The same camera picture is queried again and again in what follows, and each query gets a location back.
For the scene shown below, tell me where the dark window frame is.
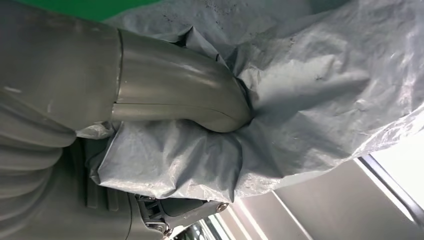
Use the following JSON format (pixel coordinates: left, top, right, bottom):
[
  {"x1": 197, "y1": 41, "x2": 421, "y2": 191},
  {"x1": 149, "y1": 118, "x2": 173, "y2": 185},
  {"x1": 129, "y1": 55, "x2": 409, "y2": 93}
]
[{"x1": 356, "y1": 153, "x2": 424, "y2": 230}]

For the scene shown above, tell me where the green conveyor belt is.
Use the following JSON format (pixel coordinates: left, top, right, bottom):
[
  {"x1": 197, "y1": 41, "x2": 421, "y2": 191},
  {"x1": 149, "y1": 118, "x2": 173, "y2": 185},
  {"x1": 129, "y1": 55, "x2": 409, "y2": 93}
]
[{"x1": 14, "y1": 0, "x2": 162, "y2": 22}]

